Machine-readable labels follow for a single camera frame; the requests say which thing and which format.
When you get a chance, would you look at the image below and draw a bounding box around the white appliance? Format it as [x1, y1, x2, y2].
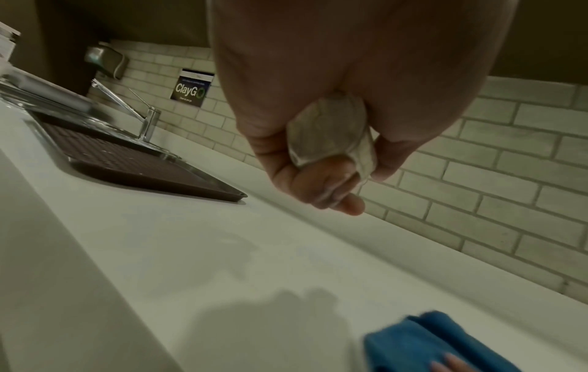
[0, 21, 22, 61]

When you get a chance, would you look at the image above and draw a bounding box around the white countertop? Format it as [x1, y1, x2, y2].
[0, 101, 588, 372]

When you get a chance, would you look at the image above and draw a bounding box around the dark blue wall sign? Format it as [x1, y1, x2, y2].
[169, 67, 216, 108]

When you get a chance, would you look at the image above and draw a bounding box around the steel sink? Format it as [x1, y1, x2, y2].
[0, 72, 185, 164]

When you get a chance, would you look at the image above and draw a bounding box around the person's left hand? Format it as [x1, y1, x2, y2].
[205, 0, 518, 217]

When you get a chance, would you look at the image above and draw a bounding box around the chrome faucet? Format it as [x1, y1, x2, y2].
[90, 77, 163, 143]

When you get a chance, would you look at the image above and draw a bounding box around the brown plastic tray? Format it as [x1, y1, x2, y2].
[27, 108, 249, 203]

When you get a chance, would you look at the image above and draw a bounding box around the steel wall dispenser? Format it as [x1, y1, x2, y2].
[83, 41, 129, 82]

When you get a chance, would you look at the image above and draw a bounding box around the clear spray bottle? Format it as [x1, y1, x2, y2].
[285, 90, 379, 188]

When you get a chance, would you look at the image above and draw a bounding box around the person's right hand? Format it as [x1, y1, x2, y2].
[429, 354, 477, 372]

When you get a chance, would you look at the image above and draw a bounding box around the blue microfibre cloth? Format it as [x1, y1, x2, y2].
[363, 310, 522, 372]

